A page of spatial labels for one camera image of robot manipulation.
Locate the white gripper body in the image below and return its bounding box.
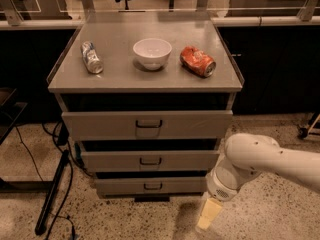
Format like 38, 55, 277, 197
206, 157, 260, 202

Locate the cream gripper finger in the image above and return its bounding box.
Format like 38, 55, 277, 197
197, 198, 223, 230

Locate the grey bottom drawer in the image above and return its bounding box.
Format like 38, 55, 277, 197
95, 177, 207, 196

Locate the grey drawer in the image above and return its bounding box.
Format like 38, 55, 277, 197
95, 177, 207, 196
81, 150, 219, 172
62, 110, 232, 141

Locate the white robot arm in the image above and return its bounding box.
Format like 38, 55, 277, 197
197, 133, 320, 230

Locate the grey top drawer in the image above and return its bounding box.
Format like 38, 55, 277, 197
62, 110, 232, 141

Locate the grey middle drawer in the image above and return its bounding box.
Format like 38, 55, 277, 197
81, 150, 219, 172

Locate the grey drawer cabinet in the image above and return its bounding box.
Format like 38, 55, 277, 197
49, 12, 243, 198

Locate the wheeled cart base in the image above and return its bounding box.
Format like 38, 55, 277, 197
298, 112, 320, 139

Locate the crushed orange soda can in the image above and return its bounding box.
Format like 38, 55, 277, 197
180, 46, 216, 78

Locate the white ceramic bowl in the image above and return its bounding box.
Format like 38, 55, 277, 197
133, 38, 172, 70

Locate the black power strip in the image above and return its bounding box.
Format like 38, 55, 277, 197
35, 150, 69, 236

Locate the crushed blue white can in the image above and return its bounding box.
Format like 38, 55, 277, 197
81, 41, 104, 74

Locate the white horizontal rail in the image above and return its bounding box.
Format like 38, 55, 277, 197
0, 16, 320, 30

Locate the black floor cable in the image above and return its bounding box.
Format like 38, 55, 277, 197
13, 121, 94, 240

